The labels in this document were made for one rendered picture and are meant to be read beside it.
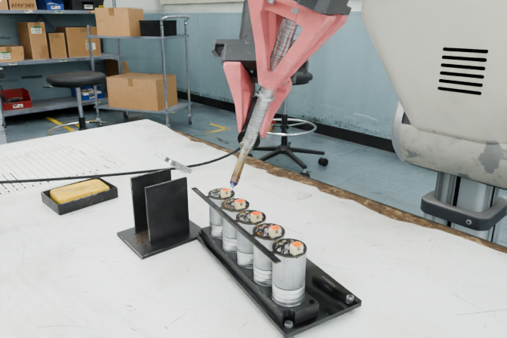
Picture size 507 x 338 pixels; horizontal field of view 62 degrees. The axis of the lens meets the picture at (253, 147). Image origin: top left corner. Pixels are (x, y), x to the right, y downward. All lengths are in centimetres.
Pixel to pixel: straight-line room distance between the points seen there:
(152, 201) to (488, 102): 45
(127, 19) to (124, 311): 347
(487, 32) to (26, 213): 61
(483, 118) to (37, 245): 57
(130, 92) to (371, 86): 199
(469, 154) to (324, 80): 296
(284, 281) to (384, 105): 301
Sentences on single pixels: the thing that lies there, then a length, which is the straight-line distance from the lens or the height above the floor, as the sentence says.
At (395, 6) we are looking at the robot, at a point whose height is 98.
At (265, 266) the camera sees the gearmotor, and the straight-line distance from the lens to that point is 34.
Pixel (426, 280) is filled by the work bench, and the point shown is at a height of 75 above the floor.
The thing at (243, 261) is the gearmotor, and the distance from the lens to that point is 37.
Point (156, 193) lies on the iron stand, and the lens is 42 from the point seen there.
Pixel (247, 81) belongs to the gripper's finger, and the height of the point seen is 90.
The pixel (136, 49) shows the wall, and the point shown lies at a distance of 533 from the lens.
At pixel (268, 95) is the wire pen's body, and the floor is 91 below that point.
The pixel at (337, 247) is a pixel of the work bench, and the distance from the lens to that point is 44.
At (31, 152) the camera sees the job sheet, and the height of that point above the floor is 75.
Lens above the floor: 97
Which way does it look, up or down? 17 degrees down
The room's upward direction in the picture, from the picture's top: straight up
